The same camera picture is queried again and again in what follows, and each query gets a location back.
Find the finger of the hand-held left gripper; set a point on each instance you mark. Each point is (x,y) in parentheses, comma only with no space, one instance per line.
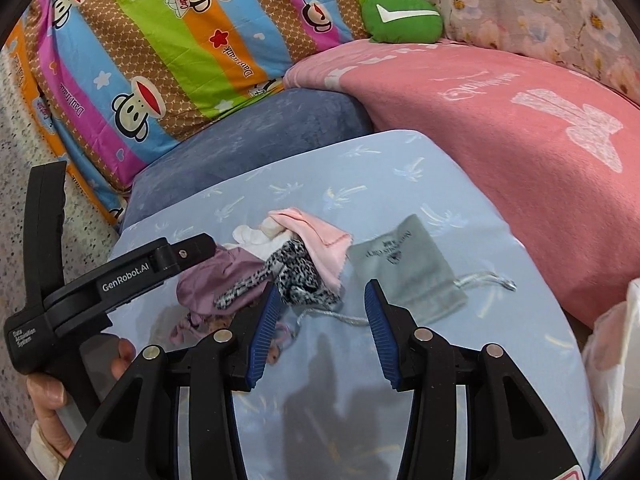
(187,252)

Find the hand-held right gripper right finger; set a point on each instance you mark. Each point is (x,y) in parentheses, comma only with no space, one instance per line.
(382,335)

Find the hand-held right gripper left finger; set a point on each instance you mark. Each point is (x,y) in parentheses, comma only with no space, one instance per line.
(262,340)

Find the mauve cloth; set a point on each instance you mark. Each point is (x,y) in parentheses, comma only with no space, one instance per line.
(215,277)

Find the leopard print cloth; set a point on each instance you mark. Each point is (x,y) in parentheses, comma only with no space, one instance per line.
(295,270)

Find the white plastic bag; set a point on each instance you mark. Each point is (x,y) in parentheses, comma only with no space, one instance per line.
(612,360)

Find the person's left forearm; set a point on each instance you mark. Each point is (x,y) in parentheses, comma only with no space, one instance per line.
(42,452)

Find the person's left hand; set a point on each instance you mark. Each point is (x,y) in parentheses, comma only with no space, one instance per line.
(45,400)

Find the white cloth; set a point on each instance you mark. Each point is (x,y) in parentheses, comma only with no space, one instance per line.
(252,240)

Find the pink cloth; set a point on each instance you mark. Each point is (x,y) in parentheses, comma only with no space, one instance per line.
(322,247)

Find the blue-grey cushion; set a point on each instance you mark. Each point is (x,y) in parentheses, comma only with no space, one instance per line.
(250,140)

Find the light blue palm print sheet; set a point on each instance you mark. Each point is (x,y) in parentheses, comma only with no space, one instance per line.
(325,180)

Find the striped cartoon print quilt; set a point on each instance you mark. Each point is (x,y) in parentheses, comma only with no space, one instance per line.
(175,45)

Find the pink blanket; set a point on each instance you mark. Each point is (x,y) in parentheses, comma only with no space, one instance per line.
(475,135)

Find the green round cushion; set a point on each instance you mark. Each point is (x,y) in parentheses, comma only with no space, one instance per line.
(402,17)

